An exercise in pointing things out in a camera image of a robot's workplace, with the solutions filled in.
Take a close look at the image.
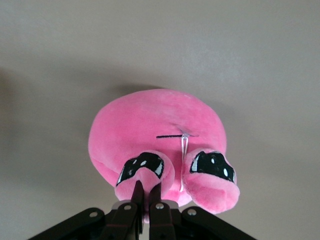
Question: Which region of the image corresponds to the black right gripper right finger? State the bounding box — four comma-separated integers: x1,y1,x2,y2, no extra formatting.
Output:
149,183,259,240

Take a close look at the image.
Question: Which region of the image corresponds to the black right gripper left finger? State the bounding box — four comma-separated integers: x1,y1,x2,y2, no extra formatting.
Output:
29,179,146,240

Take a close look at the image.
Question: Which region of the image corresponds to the pink plush toy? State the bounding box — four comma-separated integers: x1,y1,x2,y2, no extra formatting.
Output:
87,88,241,215

